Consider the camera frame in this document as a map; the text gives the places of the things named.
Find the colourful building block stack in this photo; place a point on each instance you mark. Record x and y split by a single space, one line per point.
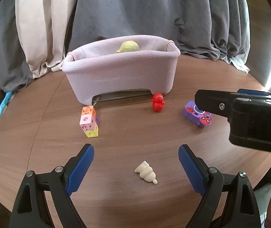
88 121

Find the purple toy with red stickers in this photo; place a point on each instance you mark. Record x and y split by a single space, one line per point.
192 114

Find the yellow chick plush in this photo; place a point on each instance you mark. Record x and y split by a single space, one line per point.
128 47

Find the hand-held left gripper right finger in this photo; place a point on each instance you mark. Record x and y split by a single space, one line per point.
192 171

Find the grey curtain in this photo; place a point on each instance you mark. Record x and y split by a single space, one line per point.
137 9
2 59

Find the pink fabric basket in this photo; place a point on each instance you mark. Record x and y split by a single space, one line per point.
121 76

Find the red figure toy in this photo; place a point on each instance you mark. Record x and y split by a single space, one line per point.
158 102

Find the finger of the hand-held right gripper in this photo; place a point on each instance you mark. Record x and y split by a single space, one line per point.
251 92
213 102

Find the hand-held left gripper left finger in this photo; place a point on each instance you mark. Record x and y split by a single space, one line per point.
83 168

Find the cream figure toy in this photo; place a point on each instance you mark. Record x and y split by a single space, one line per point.
146 172

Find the white sheer curtain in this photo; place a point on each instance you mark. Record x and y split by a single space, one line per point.
241 66

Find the beige curtain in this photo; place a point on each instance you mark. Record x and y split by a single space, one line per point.
42 28

